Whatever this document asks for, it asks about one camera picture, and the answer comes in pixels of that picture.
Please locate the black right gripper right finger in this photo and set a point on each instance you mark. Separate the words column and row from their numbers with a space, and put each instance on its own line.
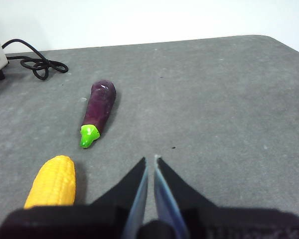
column 226, row 224

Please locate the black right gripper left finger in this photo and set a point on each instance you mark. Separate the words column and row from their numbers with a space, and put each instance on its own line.
column 89, row 221

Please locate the yellow toy corn cob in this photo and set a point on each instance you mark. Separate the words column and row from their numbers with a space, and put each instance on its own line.
column 54, row 181

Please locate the purple toy eggplant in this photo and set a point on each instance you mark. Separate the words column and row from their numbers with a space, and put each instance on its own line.
column 101, row 104

